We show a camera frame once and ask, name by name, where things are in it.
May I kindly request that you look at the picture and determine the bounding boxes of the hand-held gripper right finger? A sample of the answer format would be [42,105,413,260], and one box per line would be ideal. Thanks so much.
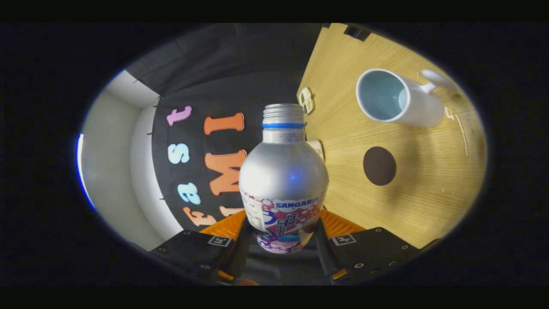
[315,209,423,285]

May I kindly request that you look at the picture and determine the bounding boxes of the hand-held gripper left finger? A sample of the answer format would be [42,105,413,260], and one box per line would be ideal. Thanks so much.
[149,209,254,285]

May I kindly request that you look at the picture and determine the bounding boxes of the dark brown round coaster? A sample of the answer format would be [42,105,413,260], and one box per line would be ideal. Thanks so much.
[363,146,397,186]

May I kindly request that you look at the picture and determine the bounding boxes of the silver juice bottle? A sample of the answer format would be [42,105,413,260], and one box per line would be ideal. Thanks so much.
[238,103,329,254]

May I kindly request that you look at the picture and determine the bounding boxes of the white cup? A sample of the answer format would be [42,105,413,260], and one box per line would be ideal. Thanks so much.
[356,69,462,128]

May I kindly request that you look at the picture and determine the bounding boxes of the wooden table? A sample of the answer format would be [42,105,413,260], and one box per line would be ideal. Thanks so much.
[297,24,487,249]

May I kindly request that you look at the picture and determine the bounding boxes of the white toaster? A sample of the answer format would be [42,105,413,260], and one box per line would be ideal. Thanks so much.
[307,139,325,161]

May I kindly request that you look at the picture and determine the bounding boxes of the white divided tray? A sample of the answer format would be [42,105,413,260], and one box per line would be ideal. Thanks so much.
[299,87,315,115]

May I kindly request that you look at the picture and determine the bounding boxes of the black backdrop cloth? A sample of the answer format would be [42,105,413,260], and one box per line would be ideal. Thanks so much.
[124,24,331,284]

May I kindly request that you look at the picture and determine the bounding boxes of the small black block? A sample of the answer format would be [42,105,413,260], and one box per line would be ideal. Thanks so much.
[343,25,371,41]

